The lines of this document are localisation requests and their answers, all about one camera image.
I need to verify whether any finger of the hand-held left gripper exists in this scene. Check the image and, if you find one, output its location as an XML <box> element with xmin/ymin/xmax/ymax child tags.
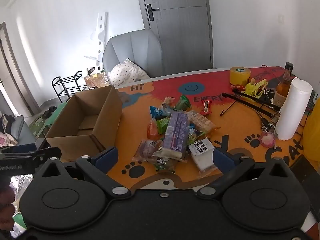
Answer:
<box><xmin>35</xmin><ymin>147</ymin><xmax>62</xmax><ymax>167</ymax></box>

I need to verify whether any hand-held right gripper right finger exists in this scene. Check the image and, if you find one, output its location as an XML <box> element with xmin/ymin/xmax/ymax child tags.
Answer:
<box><xmin>197</xmin><ymin>147</ymin><xmax>293</xmax><ymax>201</ymax></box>

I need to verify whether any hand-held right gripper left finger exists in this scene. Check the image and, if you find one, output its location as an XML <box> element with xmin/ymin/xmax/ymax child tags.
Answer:
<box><xmin>39</xmin><ymin>147</ymin><xmax>132</xmax><ymax>201</ymax></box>

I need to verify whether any white packet with black label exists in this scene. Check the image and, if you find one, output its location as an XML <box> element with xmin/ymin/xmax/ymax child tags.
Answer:
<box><xmin>188</xmin><ymin>138</ymin><xmax>220</xmax><ymax>174</ymax></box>

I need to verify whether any green and white snack packet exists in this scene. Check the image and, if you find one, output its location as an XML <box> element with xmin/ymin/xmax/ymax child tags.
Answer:
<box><xmin>187</xmin><ymin>127</ymin><xmax>206</xmax><ymax>145</ymax></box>

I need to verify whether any brown cardboard box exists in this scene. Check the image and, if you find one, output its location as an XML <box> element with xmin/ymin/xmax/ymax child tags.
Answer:
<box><xmin>45</xmin><ymin>85</ymin><xmax>123</xmax><ymax>162</ymax></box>

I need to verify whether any purple brown snack packet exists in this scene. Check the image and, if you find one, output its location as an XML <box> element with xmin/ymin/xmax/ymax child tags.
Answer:
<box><xmin>132</xmin><ymin>139</ymin><xmax>163</xmax><ymax>162</ymax></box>

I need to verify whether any long purple biscuit packet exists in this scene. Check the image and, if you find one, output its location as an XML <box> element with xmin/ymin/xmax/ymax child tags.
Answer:
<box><xmin>153</xmin><ymin>112</ymin><xmax>192</xmax><ymax>159</ymax></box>

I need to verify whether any small red snack packet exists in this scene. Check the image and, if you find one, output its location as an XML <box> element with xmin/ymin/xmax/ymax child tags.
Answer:
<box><xmin>201</xmin><ymin>99</ymin><xmax>212</xmax><ymax>115</ymax></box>

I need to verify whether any orange snack packet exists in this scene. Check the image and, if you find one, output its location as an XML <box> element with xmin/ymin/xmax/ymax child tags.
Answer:
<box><xmin>147</xmin><ymin>121</ymin><xmax>158</xmax><ymax>139</ymax></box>

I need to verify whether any green packet with white print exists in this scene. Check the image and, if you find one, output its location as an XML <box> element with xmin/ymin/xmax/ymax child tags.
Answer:
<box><xmin>152</xmin><ymin>156</ymin><xmax>181</xmax><ymax>173</ymax></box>

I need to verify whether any light green snack packet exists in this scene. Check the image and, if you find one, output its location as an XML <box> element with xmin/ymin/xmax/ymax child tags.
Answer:
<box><xmin>156</xmin><ymin>117</ymin><xmax>172</xmax><ymax>134</ymax></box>

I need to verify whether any dark green snack packet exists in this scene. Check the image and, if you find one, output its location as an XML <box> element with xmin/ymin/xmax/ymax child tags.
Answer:
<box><xmin>175</xmin><ymin>94</ymin><xmax>192</xmax><ymax>110</ymax></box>

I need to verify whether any blue snack packet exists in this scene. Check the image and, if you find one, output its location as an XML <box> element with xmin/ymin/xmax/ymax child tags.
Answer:
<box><xmin>149</xmin><ymin>106</ymin><xmax>171</xmax><ymax>120</ymax></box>

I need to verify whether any slim beige snack packet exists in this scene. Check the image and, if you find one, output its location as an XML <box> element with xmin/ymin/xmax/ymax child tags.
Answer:
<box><xmin>161</xmin><ymin>96</ymin><xmax>175</xmax><ymax>108</ymax></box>

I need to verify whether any person's left hand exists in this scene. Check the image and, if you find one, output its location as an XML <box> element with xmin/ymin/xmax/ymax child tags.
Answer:
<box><xmin>0</xmin><ymin>189</ymin><xmax>14</xmax><ymax>232</ymax></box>

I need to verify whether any green floor mat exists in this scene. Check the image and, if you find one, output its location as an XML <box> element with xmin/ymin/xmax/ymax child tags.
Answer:
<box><xmin>29</xmin><ymin>115</ymin><xmax>48</xmax><ymax>136</ymax></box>

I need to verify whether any colourful printed table mat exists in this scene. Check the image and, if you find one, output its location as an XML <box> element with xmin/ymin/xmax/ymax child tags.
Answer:
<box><xmin>106</xmin><ymin>66</ymin><xmax>320</xmax><ymax>190</ymax></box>

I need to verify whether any pile of dark clothes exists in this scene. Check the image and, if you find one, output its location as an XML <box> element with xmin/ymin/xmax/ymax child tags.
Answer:
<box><xmin>0</xmin><ymin>114</ymin><xmax>18</xmax><ymax>135</ymax></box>

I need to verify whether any bunch of keys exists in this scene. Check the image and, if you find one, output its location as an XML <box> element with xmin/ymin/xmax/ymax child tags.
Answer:
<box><xmin>260</xmin><ymin>116</ymin><xmax>278</xmax><ymax>133</ymax></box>

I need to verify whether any black metal stand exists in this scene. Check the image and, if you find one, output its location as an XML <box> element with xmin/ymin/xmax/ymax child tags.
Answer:
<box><xmin>220</xmin><ymin>89</ymin><xmax>282</xmax><ymax>117</ymax></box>

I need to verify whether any black metal shoe rack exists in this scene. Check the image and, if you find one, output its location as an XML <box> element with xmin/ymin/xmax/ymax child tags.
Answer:
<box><xmin>52</xmin><ymin>70</ymin><xmax>87</xmax><ymax>103</ymax></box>

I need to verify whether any yellow-green plastic bag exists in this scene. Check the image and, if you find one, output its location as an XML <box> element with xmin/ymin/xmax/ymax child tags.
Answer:
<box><xmin>244</xmin><ymin>79</ymin><xmax>268</xmax><ymax>98</ymax></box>

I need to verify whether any brown paper bag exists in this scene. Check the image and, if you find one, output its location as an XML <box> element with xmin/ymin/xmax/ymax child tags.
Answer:
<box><xmin>84</xmin><ymin>72</ymin><xmax>112</xmax><ymax>89</ymax></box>

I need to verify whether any black flat device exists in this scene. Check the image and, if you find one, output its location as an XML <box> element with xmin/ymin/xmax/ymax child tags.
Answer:
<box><xmin>290</xmin><ymin>155</ymin><xmax>314</xmax><ymax>180</ymax></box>

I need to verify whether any yellow tape roll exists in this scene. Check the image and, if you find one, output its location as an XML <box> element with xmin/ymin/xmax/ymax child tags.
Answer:
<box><xmin>230</xmin><ymin>67</ymin><xmax>251</xmax><ymax>87</ymax></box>

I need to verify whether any white paper towel roll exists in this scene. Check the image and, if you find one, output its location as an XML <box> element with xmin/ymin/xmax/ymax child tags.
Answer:
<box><xmin>275</xmin><ymin>79</ymin><xmax>313</xmax><ymax>140</ymax></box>

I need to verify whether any white polka-dot pillow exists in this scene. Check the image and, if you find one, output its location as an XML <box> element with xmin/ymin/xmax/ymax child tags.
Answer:
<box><xmin>109</xmin><ymin>58</ymin><xmax>150</xmax><ymax>85</ymax></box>

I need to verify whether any glass bottle with amber liquid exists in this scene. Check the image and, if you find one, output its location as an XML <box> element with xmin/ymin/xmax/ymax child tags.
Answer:
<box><xmin>274</xmin><ymin>62</ymin><xmax>295</xmax><ymax>107</ymax></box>

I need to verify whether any large yellow container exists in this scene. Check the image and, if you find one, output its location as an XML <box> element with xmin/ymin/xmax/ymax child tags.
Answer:
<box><xmin>302</xmin><ymin>107</ymin><xmax>320</xmax><ymax>162</ymax></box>

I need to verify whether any grey armchair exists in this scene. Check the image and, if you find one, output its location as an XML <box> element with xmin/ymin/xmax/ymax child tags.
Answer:
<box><xmin>102</xmin><ymin>29</ymin><xmax>164</xmax><ymax>85</ymax></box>

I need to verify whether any white board with holes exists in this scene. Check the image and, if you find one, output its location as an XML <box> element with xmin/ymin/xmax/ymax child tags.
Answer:
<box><xmin>84</xmin><ymin>12</ymin><xmax>109</xmax><ymax>73</ymax></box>

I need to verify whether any grey door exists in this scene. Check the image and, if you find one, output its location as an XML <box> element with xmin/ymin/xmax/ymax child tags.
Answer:
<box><xmin>135</xmin><ymin>0</ymin><xmax>214</xmax><ymax>78</ymax></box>

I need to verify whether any pink round keychain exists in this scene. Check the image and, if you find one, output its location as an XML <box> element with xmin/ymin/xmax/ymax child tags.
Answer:
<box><xmin>260</xmin><ymin>132</ymin><xmax>275</xmax><ymax>148</ymax></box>

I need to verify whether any grey door frame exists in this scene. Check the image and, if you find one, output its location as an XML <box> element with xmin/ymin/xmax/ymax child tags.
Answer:
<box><xmin>0</xmin><ymin>22</ymin><xmax>42</xmax><ymax>117</ymax></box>

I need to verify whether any black door handle lock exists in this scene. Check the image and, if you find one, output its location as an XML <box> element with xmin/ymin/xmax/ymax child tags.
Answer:
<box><xmin>147</xmin><ymin>4</ymin><xmax>160</xmax><ymax>22</ymax></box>

